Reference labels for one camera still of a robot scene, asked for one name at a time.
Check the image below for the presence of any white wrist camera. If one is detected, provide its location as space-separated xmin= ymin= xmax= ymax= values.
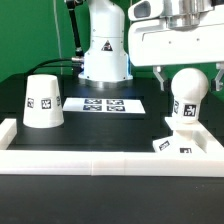
xmin=128 ymin=0 xmax=164 ymax=21

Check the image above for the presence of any white lamp shade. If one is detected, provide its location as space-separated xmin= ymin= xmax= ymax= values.
xmin=23 ymin=74 xmax=64 ymax=128

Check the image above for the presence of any black cable bundle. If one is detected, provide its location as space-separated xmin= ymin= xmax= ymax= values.
xmin=31 ymin=57 xmax=85 ymax=75

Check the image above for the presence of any white lamp base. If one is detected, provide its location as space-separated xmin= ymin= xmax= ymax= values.
xmin=151 ymin=116 xmax=218 ymax=155

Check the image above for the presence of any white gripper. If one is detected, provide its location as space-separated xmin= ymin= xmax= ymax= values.
xmin=127 ymin=16 xmax=224 ymax=92

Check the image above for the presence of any white U-shaped fence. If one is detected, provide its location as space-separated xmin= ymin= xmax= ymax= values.
xmin=0 ymin=119 xmax=224 ymax=177

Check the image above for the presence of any white marker sheet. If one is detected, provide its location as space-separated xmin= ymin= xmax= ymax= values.
xmin=63 ymin=98 xmax=145 ymax=114

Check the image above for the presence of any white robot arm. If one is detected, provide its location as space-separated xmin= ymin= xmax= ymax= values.
xmin=80 ymin=0 xmax=224 ymax=91

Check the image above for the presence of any white lamp bulb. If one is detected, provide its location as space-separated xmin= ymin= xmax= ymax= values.
xmin=171 ymin=68 xmax=208 ymax=123

